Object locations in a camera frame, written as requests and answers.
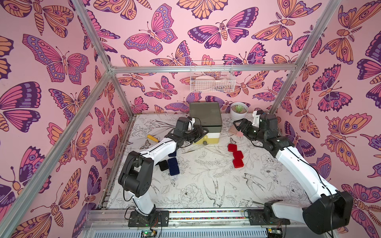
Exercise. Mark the aluminium front rail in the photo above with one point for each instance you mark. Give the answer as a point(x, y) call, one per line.
point(191, 223)

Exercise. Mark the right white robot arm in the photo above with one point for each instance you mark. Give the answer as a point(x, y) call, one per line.
point(330, 209)

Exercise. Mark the white wire basket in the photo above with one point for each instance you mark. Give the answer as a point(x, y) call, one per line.
point(208, 78)

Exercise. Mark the red brooch box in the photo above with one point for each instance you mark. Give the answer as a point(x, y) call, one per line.
point(238, 155)
point(232, 147)
point(238, 163)

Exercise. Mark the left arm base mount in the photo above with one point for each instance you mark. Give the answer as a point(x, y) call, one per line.
point(156, 217)

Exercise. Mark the small navy brooch box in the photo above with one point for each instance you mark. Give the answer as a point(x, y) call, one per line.
point(171, 155)

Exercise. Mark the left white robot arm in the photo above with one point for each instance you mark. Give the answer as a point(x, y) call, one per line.
point(136, 174)

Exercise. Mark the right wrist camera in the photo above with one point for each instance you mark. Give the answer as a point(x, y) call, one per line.
point(264, 121)

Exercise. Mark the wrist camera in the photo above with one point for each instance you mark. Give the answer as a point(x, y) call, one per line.
point(184, 124)
point(264, 121)

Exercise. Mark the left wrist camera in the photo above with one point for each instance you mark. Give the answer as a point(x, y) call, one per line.
point(184, 124)

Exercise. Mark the black brooch box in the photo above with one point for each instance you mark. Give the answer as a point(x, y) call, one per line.
point(163, 165)

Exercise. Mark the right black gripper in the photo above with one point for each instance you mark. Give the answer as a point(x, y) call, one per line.
point(242, 125)

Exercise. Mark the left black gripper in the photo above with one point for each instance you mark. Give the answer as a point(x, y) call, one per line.
point(198, 133)

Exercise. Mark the three-drawer cabinet frame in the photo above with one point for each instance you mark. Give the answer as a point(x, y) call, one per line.
point(208, 115)

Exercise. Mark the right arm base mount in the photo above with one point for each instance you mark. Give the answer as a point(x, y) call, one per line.
point(265, 216)

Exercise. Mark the white potted succulent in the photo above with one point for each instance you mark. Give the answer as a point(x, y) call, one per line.
point(238, 111)

